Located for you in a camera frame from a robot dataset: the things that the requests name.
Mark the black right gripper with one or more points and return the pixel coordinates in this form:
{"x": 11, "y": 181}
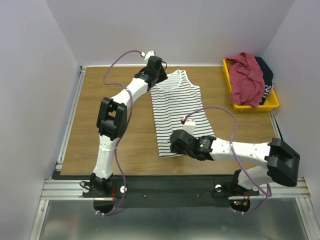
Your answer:
{"x": 177, "y": 144}

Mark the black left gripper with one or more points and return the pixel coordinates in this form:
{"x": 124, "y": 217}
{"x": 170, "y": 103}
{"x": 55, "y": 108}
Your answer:
{"x": 163, "y": 77}

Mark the black white striped tank top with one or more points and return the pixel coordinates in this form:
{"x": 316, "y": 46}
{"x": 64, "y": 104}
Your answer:
{"x": 172, "y": 100}

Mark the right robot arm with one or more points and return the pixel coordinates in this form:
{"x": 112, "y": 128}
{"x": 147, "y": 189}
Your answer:
{"x": 260, "y": 163}

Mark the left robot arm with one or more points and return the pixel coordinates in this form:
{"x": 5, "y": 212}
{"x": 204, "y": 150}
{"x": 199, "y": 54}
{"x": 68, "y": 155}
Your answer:
{"x": 114, "y": 116}

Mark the maroon red tank top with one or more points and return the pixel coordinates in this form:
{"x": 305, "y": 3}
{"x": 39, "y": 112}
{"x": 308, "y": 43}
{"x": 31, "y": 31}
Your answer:
{"x": 246, "y": 80}

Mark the dark navy tank top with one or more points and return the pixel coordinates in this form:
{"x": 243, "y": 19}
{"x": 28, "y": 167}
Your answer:
{"x": 267, "y": 77}

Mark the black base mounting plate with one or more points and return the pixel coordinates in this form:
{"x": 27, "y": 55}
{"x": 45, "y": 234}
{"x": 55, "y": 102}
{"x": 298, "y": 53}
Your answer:
{"x": 153, "y": 191}

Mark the yellow plastic bin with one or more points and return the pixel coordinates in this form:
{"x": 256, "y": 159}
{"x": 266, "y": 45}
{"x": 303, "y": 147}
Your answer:
{"x": 270, "y": 103}

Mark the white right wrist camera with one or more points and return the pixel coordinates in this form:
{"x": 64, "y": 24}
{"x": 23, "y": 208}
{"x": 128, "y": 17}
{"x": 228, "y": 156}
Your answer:
{"x": 188, "y": 125}

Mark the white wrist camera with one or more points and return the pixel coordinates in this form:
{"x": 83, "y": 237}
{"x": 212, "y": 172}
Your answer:
{"x": 188, "y": 125}
{"x": 147, "y": 55}

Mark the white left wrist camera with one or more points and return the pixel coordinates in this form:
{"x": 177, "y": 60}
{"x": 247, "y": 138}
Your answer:
{"x": 147, "y": 55}

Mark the left aluminium side rail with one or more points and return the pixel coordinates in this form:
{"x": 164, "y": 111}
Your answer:
{"x": 64, "y": 145}

